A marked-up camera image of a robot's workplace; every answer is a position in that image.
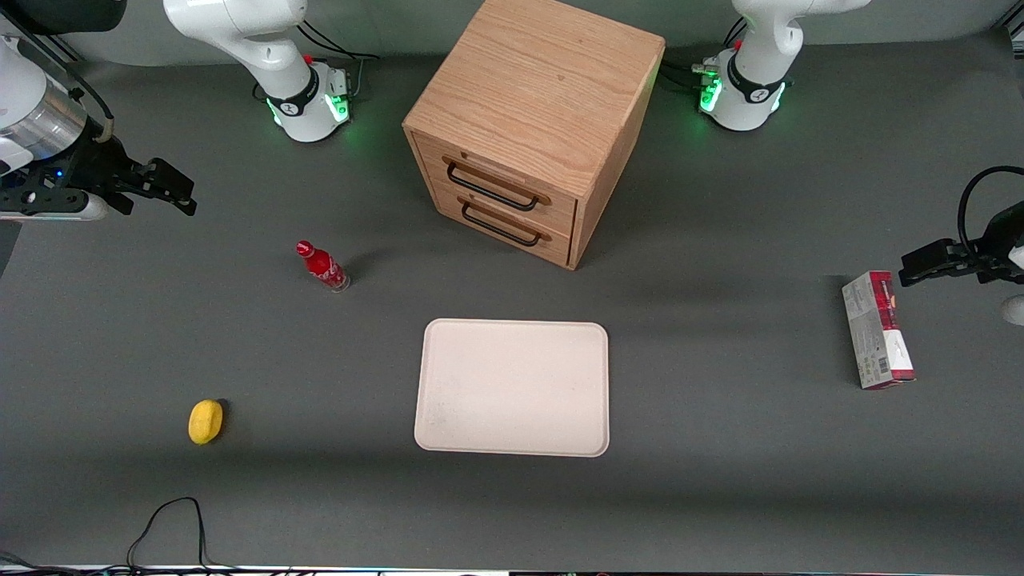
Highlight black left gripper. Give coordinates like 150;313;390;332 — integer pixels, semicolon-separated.
899;202;1024;288

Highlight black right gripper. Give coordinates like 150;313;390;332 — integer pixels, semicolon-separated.
0;134;198;218

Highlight wooden drawer cabinet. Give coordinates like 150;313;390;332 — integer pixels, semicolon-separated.
402;0;666;271

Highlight wooden drawer front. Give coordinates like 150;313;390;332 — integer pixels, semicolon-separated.
414;130;579;234
430;178;575;269

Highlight grey and red carton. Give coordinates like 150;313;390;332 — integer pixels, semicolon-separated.
841;270;917;391

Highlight red cola bottle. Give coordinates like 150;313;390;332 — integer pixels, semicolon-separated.
295;239;352;294

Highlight yellow lemon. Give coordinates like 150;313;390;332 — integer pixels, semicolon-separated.
188;399;225;446

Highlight white rectangular tray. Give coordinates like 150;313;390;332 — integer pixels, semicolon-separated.
414;318;611;458

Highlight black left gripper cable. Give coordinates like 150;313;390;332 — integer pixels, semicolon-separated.
957;166;1024;258

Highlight black right arm wrist cable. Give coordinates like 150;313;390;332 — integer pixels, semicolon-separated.
0;12;116;146

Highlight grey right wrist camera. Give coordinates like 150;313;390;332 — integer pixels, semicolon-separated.
0;189;110;222

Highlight black right arm base cables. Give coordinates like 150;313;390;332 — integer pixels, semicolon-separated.
253;20;382;103

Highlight black arm base cables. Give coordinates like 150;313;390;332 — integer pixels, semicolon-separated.
662;16;749;98
253;20;382;103

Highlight black metal drawer handle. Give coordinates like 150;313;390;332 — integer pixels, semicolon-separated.
461;201;546;248
445;160;542;214

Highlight black left arm base cables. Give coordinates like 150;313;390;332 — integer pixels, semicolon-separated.
662;16;749;98

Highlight black looped table cable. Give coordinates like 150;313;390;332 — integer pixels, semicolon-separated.
0;496;265;576

